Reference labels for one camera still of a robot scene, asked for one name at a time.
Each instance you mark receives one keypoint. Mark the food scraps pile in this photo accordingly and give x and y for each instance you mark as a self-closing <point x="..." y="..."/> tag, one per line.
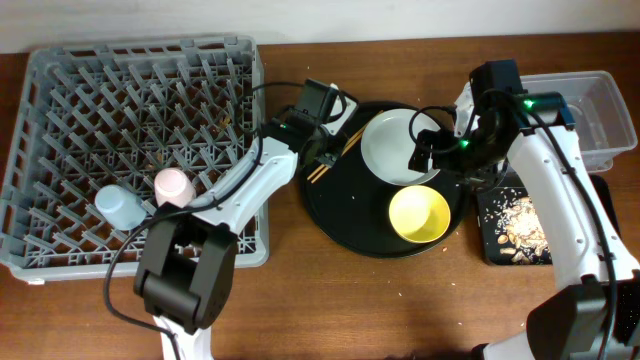
<point x="519" y="234"/>

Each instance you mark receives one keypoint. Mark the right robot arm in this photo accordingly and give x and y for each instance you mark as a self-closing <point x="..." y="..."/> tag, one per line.
<point x="595" y="312"/>

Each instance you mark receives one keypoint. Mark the blue plastic cup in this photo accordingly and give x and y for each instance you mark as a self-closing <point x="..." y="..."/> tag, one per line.
<point x="121" y="208"/>

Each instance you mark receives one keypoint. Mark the grey round plate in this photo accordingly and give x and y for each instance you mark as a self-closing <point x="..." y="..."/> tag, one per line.
<point x="386" y="148"/>

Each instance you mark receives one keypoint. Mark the black rectangular tray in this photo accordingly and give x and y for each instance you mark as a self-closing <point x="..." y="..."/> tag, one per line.
<point x="486" y="202"/>

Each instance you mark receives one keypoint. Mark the grey plastic dishwasher rack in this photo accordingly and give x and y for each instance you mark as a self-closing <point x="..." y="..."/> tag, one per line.
<point x="117" y="113"/>

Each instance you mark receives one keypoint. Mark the pink plastic cup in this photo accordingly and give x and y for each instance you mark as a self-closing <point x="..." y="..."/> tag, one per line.
<point x="171" y="185"/>

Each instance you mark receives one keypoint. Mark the yellow bowl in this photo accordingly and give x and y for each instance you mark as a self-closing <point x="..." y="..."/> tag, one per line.
<point x="419" y="214"/>

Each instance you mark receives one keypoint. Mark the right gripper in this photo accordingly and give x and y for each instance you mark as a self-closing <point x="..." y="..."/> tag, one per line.
<point x="483" y="175"/>

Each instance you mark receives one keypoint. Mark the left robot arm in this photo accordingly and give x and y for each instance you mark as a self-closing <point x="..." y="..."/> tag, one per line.
<point x="186" y="271"/>

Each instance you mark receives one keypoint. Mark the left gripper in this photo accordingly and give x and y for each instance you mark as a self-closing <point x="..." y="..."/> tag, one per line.
<point x="338" y="148"/>

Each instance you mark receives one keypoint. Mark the round black serving tray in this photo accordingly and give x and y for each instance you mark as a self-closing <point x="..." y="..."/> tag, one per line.
<point x="350" y="205"/>

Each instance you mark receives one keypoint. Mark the wooden chopstick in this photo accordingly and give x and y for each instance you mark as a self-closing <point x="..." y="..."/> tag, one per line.
<point x="322" y="169"/>
<point x="330" y="165"/>

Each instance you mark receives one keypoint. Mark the clear plastic waste bin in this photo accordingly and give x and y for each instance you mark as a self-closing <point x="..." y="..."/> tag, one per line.
<point x="601" y="119"/>

